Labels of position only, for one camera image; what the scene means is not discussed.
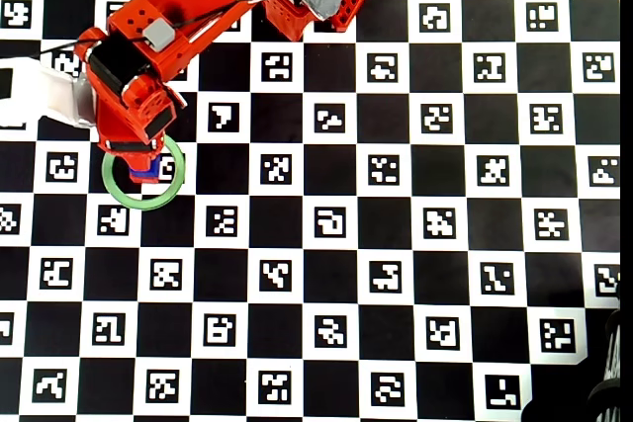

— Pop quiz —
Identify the black ribbed stand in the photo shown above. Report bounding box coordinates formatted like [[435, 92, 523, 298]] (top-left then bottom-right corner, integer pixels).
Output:
[[586, 307, 633, 422]]

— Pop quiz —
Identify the black white marker mat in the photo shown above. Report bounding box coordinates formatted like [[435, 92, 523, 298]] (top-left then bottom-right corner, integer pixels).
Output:
[[0, 0, 622, 422]]

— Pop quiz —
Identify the red gripper black motor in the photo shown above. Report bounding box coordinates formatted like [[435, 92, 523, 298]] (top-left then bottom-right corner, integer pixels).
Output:
[[96, 76, 188, 152]]

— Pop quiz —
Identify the green ring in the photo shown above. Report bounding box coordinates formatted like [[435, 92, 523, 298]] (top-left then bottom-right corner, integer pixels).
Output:
[[101, 133, 187, 211]]

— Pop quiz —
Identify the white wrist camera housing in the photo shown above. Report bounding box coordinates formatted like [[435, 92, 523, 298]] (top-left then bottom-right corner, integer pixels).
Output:
[[37, 63, 100, 129]]

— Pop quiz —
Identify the orange cube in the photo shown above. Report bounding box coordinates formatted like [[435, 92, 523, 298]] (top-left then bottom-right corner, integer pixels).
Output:
[[128, 152, 159, 174]]

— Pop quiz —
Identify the small grey block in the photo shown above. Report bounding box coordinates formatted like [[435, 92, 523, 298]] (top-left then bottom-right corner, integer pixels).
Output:
[[145, 19, 177, 51]]

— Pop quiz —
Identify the blue cube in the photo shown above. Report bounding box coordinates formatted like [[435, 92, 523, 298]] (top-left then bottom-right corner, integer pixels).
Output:
[[129, 155, 163, 185]]

